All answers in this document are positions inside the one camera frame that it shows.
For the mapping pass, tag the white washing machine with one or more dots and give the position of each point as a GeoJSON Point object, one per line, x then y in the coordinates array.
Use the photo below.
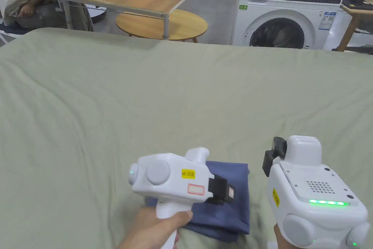
{"type": "Point", "coordinates": [268, 12]}

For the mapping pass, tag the bed with pale green sheet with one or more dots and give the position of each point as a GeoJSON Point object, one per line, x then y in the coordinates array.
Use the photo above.
{"type": "Point", "coordinates": [116, 100]}

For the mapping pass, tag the person's right hand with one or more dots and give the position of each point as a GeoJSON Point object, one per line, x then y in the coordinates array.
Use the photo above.
{"type": "Point", "coordinates": [280, 238]}

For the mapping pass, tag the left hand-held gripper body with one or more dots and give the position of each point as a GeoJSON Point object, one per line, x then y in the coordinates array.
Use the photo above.
{"type": "Point", "coordinates": [163, 184]}

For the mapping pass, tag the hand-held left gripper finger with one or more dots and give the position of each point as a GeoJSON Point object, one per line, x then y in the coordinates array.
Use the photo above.
{"type": "Point", "coordinates": [230, 193]}

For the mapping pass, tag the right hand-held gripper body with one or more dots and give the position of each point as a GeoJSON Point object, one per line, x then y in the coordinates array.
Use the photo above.
{"type": "Point", "coordinates": [306, 214]}

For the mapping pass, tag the person's left hand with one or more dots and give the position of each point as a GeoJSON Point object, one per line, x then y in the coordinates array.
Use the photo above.
{"type": "Point", "coordinates": [145, 228]}

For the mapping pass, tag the dark blue garment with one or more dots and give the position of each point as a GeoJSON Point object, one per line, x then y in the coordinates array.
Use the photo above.
{"type": "Point", "coordinates": [230, 217]}

